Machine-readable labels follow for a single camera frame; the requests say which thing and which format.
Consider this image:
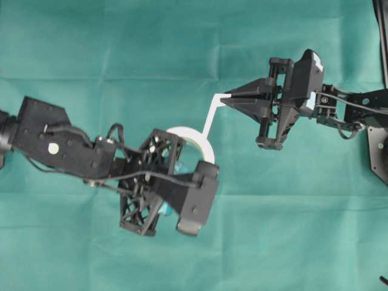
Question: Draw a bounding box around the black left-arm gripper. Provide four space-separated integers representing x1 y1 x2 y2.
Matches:
118 129 192 236

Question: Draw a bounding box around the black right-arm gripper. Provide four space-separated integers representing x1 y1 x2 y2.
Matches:
223 58 299 150

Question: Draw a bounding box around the white duct tape roll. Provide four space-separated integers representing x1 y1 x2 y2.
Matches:
167 93 232 164

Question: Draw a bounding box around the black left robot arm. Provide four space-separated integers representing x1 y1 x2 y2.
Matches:
1 97 198 236

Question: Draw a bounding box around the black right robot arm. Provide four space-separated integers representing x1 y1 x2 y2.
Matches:
221 58 387 150

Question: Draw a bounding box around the green table cloth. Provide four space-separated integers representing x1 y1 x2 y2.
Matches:
1 1 387 290

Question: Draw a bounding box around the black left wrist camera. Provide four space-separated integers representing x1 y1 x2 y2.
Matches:
148 159 221 237

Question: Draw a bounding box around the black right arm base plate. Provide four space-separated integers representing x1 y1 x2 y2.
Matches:
367 127 387 184

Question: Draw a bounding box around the black frame bar top right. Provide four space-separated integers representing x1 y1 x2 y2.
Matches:
372 0 387 88

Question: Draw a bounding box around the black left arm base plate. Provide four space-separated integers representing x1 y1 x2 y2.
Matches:
0 152 5 169

